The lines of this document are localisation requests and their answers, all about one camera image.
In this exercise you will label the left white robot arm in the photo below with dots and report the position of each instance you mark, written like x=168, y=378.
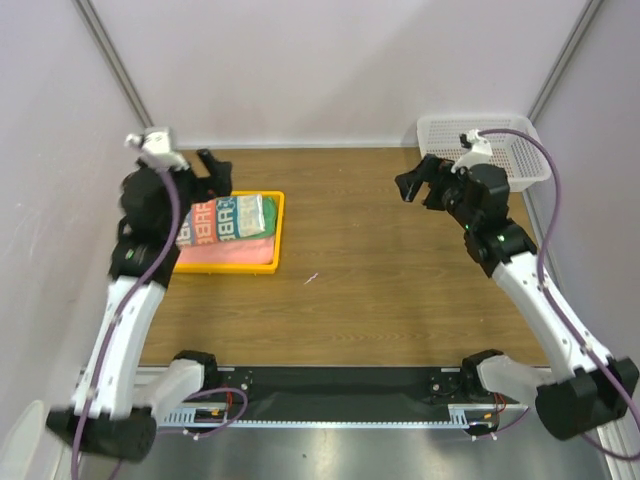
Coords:
x=107, y=415

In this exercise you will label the patterned white cloth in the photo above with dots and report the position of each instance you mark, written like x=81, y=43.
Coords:
x=223, y=219

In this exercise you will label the aluminium frame rail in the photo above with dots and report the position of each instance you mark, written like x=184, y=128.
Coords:
x=187, y=379

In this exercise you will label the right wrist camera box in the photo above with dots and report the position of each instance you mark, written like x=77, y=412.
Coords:
x=478, y=151

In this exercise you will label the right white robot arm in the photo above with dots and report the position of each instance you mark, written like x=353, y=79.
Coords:
x=509, y=257

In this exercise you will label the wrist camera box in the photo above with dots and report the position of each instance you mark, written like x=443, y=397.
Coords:
x=155, y=147
x=478, y=151

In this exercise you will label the yellow plastic tray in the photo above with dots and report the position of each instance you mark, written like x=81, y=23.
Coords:
x=254, y=269

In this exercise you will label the pink towel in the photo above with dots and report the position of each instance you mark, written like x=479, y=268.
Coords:
x=237, y=252

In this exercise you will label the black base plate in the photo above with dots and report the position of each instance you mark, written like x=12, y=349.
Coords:
x=343, y=397

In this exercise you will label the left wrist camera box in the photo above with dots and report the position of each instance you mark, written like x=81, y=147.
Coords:
x=155, y=147

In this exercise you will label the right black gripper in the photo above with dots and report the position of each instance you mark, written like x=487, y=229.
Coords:
x=432, y=180

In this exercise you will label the green towel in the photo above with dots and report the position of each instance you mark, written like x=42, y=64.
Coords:
x=270, y=215

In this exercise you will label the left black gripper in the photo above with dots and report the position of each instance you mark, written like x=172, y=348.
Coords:
x=216, y=185

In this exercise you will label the white plastic basket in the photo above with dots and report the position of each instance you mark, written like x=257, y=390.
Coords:
x=524, y=164

